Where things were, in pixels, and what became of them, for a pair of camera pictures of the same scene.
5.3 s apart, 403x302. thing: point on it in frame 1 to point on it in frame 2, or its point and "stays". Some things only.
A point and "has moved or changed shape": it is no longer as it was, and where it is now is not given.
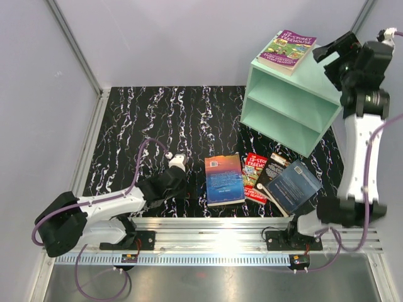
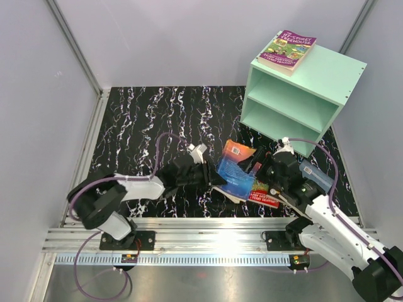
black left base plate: x=136 y=240 stays
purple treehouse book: x=286 y=51 stays
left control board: x=129 y=258 stays
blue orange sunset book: x=223 y=180 has moved or changed shape
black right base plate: x=281 y=240 stays
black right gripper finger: x=348 y=41 to x=247 y=164
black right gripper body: x=340 y=72 to x=269 y=174
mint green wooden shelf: x=295 y=110 stays
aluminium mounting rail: x=238 y=236 stays
